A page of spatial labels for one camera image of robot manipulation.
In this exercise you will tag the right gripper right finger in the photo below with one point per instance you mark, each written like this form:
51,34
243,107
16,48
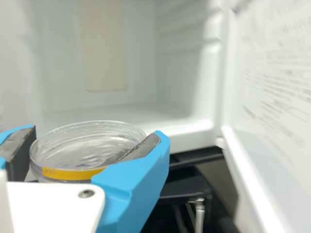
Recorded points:
136,184

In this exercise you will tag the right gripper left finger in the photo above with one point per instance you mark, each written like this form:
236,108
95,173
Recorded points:
17,148

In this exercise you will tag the petri dish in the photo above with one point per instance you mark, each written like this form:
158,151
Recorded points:
85,145

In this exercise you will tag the black platform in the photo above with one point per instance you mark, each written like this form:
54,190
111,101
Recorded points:
189,170

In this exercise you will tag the white incubator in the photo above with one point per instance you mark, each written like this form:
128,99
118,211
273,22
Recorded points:
170,72

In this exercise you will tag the incubator door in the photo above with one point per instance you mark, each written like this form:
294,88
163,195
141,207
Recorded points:
279,121

